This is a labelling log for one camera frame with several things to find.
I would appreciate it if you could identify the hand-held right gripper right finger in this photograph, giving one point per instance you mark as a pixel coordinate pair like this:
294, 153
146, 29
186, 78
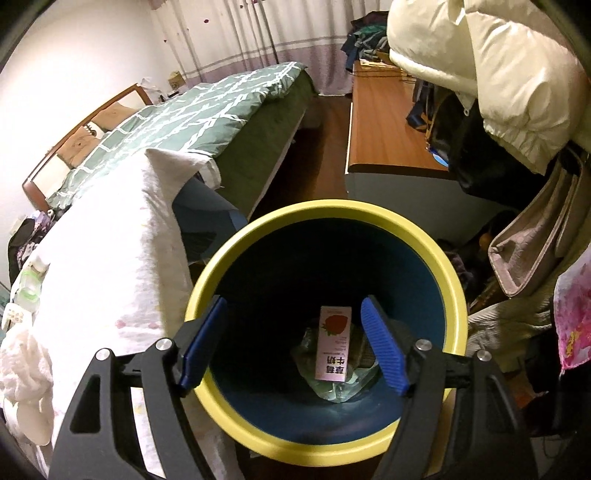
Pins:
383, 341

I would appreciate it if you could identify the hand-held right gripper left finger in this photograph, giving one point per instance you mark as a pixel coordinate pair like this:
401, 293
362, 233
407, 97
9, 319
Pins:
203, 341

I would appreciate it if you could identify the yellow rimmed blue trash bin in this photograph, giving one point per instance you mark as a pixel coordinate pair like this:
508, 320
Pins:
323, 208

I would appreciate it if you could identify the pink strawberry milk carton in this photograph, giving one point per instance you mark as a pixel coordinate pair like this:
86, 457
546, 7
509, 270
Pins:
333, 341

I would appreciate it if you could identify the crumpled clear plastic bag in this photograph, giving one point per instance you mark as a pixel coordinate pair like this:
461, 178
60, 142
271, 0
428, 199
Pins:
333, 392

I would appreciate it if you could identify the grey ribbed cloth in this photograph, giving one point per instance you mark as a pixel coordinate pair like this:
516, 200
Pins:
508, 327

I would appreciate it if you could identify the white blanket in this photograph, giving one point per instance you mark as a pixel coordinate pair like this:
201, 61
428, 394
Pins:
92, 254

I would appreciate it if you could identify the beige handbag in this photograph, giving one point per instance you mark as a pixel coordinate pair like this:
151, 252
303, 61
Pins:
521, 249

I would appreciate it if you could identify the clear green rimmed container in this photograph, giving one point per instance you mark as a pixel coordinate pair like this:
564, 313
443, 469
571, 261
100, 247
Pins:
30, 286

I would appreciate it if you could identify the pink floral cloth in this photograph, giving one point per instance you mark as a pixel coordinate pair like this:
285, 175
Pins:
575, 314

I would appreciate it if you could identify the dark patterned clutter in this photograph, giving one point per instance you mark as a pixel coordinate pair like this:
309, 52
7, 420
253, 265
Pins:
27, 235

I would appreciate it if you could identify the black bag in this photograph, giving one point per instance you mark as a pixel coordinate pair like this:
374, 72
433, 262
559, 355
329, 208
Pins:
485, 161

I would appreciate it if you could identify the wooden bed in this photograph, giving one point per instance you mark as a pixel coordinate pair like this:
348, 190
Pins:
258, 138

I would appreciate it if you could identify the wooden topped white desk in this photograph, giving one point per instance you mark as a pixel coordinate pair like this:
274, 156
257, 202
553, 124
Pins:
383, 129

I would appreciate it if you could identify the green patterned quilt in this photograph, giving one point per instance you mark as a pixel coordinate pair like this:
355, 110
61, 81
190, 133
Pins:
184, 115

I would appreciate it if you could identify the tan pillow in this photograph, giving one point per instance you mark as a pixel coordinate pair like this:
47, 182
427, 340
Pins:
78, 147

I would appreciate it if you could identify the white plastic bag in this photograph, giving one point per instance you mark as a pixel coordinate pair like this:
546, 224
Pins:
150, 87

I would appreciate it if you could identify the small cardboard box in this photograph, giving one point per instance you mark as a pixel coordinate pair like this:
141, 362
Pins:
175, 81

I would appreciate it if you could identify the cream down jacket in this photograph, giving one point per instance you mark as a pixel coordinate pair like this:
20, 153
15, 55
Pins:
508, 69

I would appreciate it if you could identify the pile of dark clothes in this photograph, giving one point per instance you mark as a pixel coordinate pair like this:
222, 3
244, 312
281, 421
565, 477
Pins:
364, 37

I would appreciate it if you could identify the white and purple curtain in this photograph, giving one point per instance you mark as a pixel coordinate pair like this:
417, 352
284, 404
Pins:
300, 27

